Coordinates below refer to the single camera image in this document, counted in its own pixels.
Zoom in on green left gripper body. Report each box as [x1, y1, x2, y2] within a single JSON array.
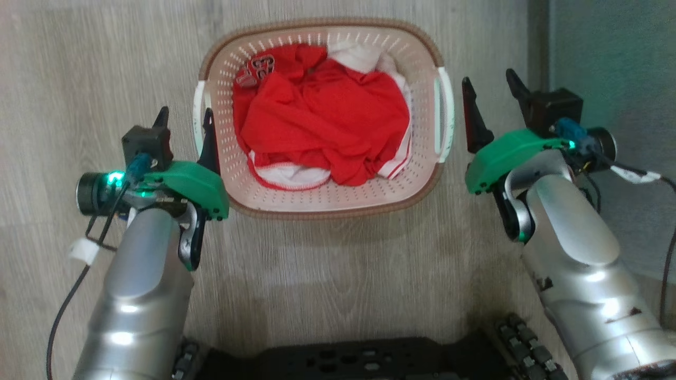
[[76, 160, 231, 222]]

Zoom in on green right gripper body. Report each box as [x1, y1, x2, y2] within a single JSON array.
[[464, 127, 618, 195]]

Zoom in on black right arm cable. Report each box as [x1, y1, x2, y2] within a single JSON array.
[[578, 161, 676, 329]]

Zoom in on red jersey garment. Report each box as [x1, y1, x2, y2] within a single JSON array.
[[232, 44, 412, 187]]

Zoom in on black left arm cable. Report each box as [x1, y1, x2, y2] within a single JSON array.
[[46, 182, 134, 380]]

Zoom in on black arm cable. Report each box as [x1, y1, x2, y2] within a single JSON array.
[[46, 182, 134, 380], [578, 161, 676, 329]]

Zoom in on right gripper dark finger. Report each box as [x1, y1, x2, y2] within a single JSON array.
[[505, 69, 532, 115], [462, 77, 495, 154]]

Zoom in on beige perforated plastic laundry basket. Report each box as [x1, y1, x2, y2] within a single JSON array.
[[193, 18, 455, 220]]

